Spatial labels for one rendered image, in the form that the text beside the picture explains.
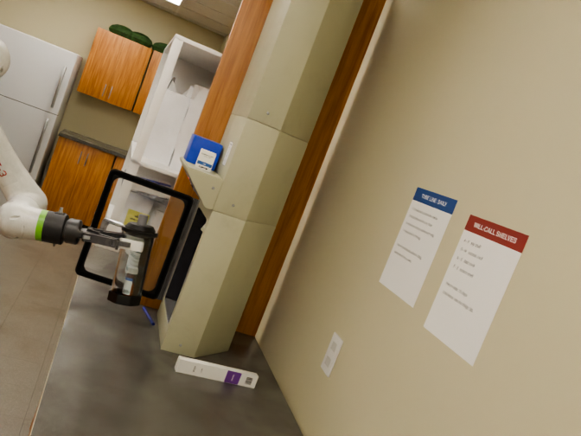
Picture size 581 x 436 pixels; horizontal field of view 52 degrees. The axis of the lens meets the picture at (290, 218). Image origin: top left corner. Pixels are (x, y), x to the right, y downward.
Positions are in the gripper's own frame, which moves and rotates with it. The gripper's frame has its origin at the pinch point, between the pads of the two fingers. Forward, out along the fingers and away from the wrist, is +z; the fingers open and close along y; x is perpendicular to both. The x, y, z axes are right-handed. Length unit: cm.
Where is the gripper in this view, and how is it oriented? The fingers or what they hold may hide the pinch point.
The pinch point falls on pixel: (136, 243)
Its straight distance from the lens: 187.2
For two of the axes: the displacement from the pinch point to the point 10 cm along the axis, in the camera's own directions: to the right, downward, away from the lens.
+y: -1.8, -1.0, 9.8
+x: -2.2, 9.7, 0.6
